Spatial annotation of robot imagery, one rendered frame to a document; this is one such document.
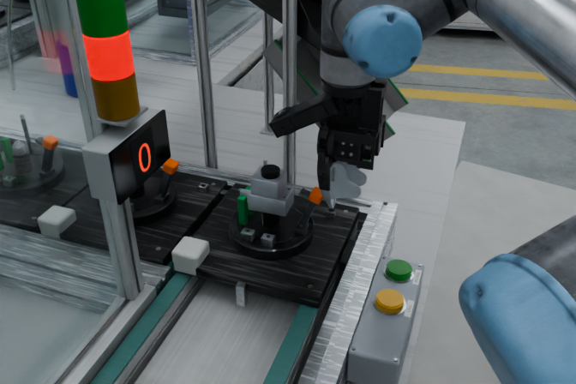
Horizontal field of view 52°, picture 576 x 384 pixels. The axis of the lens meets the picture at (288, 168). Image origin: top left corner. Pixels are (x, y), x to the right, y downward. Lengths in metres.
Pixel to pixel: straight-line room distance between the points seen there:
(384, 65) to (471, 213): 0.68
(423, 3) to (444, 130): 0.95
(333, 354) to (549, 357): 0.48
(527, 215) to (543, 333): 0.95
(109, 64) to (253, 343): 0.44
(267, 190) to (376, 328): 0.26
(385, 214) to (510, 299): 0.70
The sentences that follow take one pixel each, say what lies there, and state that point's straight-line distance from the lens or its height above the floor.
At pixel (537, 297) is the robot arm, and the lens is 0.37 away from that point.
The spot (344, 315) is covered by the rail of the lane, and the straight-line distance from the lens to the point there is 0.87.
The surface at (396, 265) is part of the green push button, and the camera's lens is 0.93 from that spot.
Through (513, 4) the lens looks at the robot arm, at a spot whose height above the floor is 1.42.
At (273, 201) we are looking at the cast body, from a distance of 0.92.
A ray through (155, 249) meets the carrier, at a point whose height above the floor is 0.97.
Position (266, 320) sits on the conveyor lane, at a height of 0.92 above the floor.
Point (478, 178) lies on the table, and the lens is 1.39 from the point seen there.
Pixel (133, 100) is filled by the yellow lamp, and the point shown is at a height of 1.28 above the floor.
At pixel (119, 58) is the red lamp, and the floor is 1.33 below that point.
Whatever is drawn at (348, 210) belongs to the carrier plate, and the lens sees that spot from 1.04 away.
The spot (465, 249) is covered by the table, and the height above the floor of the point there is 0.86.
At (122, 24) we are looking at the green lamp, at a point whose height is 1.37.
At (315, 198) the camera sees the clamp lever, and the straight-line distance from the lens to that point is 0.90.
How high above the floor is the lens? 1.57
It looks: 32 degrees down
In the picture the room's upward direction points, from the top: straight up
